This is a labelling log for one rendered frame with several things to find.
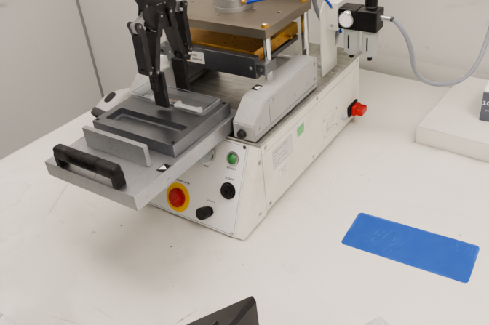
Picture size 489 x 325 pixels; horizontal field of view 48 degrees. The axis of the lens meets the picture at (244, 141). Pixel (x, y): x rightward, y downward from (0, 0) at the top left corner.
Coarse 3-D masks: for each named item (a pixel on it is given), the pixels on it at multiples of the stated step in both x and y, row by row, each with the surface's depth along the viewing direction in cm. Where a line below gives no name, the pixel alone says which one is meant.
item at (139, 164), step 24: (72, 144) 100; (96, 144) 97; (120, 144) 92; (144, 144) 90; (192, 144) 96; (216, 144) 100; (48, 168) 96; (72, 168) 93; (144, 168) 91; (168, 168) 90; (96, 192) 91; (120, 192) 86; (144, 192) 86
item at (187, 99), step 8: (136, 88) 108; (144, 88) 108; (168, 88) 107; (176, 88) 106; (144, 96) 105; (152, 96) 104; (168, 96) 104; (176, 96) 103; (184, 96) 103; (192, 96) 103; (200, 96) 103; (208, 96) 102; (176, 104) 101; (184, 104) 100; (192, 104) 100; (200, 104) 100; (208, 104) 100
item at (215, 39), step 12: (288, 24) 115; (192, 36) 115; (204, 36) 114; (216, 36) 114; (228, 36) 113; (240, 36) 112; (276, 36) 110; (288, 36) 112; (228, 48) 108; (240, 48) 107; (252, 48) 107; (276, 48) 112
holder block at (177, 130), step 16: (112, 112) 103; (128, 112) 104; (144, 112) 102; (160, 112) 102; (176, 112) 101; (208, 112) 100; (224, 112) 102; (96, 128) 102; (112, 128) 99; (128, 128) 98; (144, 128) 100; (160, 128) 100; (176, 128) 98; (192, 128) 96; (208, 128) 99; (160, 144) 93; (176, 144) 92
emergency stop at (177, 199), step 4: (176, 188) 112; (172, 192) 112; (176, 192) 112; (180, 192) 111; (172, 196) 112; (176, 196) 112; (180, 196) 111; (184, 196) 111; (172, 200) 112; (176, 200) 112; (180, 200) 111; (184, 200) 111; (172, 204) 112; (176, 204) 112; (180, 204) 112
